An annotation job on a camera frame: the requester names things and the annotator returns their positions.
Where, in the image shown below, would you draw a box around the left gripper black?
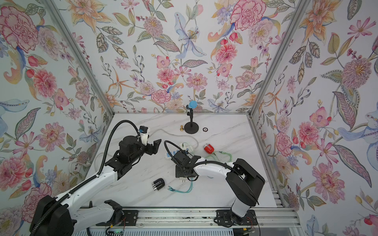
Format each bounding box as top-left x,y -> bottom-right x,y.
129,136 -> 163,164

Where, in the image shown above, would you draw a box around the white usb charger adapter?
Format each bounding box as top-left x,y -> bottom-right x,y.
180,143 -> 193,152

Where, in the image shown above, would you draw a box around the teal charging cable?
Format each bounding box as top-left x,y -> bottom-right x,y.
167,180 -> 194,194

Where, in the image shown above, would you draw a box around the red electric shaver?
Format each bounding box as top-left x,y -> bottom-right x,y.
203,144 -> 215,154

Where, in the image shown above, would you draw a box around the light green charging cable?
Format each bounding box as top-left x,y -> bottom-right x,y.
203,151 -> 234,163

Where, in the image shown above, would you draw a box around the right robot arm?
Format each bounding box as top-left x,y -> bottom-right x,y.
163,140 -> 265,220

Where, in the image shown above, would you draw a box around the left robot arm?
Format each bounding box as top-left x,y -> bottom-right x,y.
30,120 -> 162,236

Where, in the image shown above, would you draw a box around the white power strip blue sockets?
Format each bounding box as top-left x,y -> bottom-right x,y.
163,149 -> 194,159

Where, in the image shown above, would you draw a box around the black microphone stand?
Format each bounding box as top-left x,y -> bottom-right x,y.
184,109 -> 199,134

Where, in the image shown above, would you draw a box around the blue microphone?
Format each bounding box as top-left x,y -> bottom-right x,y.
186,100 -> 198,110

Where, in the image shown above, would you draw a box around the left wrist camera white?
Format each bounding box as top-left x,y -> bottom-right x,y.
139,126 -> 149,146

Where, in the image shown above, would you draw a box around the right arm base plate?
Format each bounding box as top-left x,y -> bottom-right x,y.
214,209 -> 258,228

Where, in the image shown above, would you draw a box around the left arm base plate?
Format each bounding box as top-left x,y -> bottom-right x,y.
96,210 -> 139,227

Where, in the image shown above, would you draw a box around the aluminium frame rail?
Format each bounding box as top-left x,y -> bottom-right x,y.
47,207 -> 302,230

